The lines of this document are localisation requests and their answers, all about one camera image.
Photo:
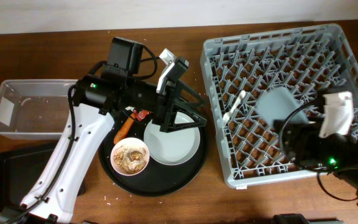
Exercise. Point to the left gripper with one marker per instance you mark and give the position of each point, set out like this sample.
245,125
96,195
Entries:
165,117

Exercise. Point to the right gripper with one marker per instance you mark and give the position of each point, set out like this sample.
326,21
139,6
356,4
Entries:
300,136

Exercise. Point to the red snack wrapper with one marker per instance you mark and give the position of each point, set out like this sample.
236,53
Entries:
141,114

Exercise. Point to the orange carrot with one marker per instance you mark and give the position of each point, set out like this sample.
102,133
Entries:
122,133

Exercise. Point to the blue cup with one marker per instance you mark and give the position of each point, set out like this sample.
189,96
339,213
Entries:
276,104

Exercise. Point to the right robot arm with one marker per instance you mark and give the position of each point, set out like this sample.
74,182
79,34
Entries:
347,158

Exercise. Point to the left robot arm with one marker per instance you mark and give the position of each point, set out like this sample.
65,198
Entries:
94,100

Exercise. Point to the grey dishwasher rack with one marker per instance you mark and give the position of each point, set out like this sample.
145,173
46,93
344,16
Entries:
303,60

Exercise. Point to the light grey plate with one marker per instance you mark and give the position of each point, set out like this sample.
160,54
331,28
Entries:
173,148

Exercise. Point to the white plastic spoon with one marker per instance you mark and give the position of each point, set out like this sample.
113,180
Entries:
239,99

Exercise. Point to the bowl with food scraps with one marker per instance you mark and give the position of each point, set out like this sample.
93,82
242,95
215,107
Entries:
130,156

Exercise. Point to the round black tray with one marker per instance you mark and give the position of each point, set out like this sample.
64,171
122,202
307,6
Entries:
156,179

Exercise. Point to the clear plastic bin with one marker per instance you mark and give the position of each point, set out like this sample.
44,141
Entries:
34,109

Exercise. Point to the black rectangular tray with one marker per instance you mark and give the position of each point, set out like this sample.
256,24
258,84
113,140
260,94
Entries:
20,168

